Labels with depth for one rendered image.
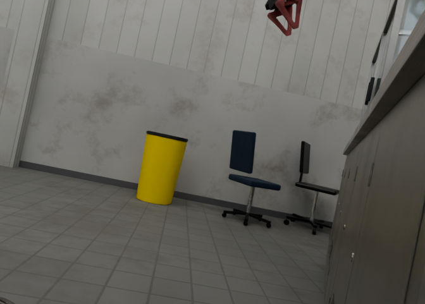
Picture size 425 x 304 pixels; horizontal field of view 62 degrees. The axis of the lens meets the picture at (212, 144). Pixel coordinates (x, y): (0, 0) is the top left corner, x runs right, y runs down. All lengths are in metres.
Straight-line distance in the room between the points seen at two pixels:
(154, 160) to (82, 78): 1.50
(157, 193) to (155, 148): 0.47
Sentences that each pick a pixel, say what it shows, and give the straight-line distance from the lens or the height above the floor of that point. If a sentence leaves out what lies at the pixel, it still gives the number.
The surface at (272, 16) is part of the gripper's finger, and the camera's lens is 1.01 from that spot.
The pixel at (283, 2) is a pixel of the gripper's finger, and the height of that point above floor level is 1.09.
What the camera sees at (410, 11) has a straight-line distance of 1.81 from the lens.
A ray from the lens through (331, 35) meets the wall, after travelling 5.02.
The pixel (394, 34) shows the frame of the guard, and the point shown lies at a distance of 1.75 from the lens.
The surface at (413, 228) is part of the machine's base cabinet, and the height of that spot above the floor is 0.67.
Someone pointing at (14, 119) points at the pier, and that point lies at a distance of 4.68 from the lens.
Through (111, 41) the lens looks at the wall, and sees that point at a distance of 4.67.
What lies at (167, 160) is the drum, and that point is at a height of 0.48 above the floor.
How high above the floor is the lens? 0.71
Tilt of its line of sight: level
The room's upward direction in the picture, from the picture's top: 12 degrees clockwise
